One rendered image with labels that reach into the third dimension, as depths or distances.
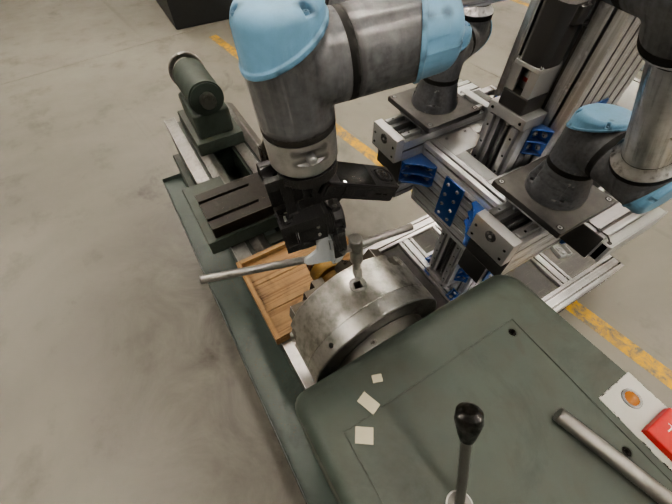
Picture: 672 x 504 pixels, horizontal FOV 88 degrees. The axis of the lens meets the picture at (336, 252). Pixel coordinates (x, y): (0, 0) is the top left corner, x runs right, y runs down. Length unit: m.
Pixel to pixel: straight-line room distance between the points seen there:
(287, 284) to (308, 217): 0.68
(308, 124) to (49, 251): 2.68
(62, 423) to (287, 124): 2.06
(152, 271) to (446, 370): 2.08
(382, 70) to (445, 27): 0.06
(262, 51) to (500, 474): 0.57
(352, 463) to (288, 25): 0.51
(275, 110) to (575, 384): 0.59
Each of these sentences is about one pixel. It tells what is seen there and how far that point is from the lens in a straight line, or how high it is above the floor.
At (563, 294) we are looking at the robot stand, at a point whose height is 0.23.
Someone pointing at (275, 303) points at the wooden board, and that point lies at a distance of 1.06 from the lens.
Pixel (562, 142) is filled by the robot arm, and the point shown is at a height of 1.31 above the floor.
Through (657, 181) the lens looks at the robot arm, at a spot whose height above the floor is 1.37.
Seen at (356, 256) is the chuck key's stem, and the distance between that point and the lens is 0.56.
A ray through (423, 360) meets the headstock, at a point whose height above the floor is 1.25.
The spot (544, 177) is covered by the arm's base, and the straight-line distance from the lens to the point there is 1.03.
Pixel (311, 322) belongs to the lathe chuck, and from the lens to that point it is 0.69.
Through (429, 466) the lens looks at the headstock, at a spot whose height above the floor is 1.25.
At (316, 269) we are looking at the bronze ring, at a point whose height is 1.11.
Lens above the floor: 1.81
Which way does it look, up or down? 54 degrees down
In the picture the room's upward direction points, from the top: straight up
